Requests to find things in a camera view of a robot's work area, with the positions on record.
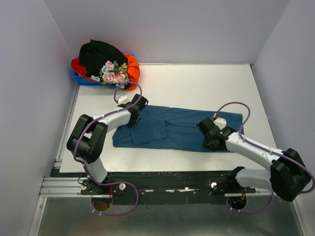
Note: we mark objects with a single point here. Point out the black floral t shirt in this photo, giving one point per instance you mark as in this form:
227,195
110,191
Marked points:
104,63

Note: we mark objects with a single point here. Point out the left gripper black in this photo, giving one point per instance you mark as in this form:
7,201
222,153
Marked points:
131,125

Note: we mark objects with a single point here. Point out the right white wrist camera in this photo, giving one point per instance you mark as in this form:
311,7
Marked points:
220,123

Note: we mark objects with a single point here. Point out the orange t shirt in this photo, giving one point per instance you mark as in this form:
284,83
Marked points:
133,67

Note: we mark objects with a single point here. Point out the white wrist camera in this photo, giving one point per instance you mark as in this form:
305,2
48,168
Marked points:
220,123
122,99

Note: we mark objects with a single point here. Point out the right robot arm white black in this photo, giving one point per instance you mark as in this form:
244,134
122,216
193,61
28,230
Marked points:
283,172

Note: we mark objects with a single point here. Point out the aluminium extrusion rail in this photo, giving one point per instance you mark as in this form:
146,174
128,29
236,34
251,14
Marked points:
68,187

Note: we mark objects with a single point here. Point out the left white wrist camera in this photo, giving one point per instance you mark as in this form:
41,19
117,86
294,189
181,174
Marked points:
122,99

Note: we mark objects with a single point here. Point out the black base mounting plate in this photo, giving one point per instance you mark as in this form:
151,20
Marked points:
171,188

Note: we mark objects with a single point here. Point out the teal blue t shirt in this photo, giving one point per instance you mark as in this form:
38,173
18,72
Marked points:
164,128

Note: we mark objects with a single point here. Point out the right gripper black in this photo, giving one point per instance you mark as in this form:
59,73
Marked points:
206,145

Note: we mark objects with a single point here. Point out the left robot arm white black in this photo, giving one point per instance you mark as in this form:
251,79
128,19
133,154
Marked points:
87,138

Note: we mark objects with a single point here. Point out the blue plastic bin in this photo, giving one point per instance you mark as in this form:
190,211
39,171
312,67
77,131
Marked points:
81,78

